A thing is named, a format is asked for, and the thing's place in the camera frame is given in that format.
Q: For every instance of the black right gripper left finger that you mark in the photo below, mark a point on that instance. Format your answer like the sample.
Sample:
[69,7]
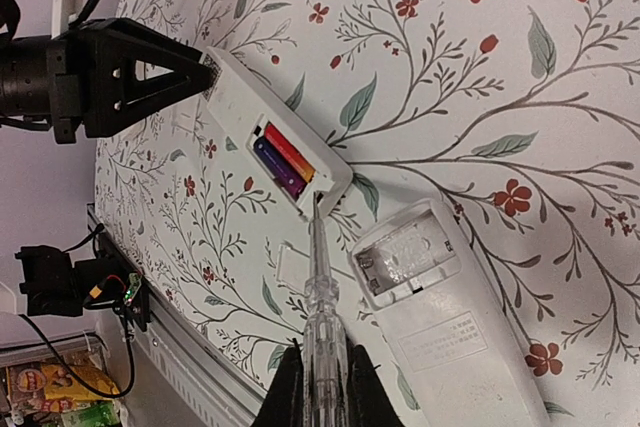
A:
[283,404]

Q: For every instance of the green bottle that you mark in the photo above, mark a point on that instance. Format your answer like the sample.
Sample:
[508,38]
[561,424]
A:
[100,414]

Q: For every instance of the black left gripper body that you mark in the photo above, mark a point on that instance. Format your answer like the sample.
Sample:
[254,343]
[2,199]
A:
[81,87]

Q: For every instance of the yellow snack bag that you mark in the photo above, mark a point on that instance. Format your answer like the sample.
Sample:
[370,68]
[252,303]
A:
[46,387]

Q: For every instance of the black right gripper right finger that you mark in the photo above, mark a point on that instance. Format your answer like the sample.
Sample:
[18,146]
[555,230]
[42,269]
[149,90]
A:
[369,404]

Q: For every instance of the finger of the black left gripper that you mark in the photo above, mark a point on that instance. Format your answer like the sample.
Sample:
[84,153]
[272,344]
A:
[135,72]

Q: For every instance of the clear handle screwdriver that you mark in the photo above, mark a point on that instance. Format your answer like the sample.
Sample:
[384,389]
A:
[325,356]

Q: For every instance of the white remote control back up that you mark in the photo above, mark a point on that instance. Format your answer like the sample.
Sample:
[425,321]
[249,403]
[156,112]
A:
[442,321]

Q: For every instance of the front aluminium rail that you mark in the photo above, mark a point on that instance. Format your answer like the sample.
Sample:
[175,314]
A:
[185,357]

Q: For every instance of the white remote with display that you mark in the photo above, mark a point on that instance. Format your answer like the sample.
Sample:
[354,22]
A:
[242,106]

